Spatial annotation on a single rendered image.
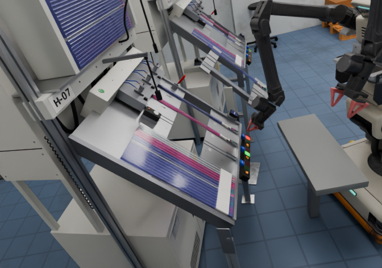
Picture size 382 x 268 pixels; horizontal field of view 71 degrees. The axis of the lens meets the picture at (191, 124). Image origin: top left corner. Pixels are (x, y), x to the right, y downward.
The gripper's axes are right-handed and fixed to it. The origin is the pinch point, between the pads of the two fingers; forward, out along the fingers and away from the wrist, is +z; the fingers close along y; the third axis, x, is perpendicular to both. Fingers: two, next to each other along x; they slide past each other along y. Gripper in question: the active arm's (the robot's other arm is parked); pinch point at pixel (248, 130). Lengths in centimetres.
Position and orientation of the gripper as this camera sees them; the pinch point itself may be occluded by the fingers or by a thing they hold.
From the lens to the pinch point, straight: 154.8
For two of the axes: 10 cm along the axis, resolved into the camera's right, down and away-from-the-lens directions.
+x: 8.4, 5.2, 1.6
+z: -5.1, 6.4, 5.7
